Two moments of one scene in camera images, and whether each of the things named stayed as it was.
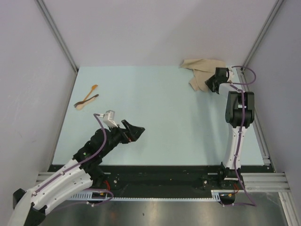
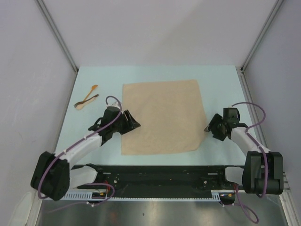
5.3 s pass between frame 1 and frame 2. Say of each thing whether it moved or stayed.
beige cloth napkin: moved
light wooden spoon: stayed
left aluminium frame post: stayed
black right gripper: moved
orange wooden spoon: stayed
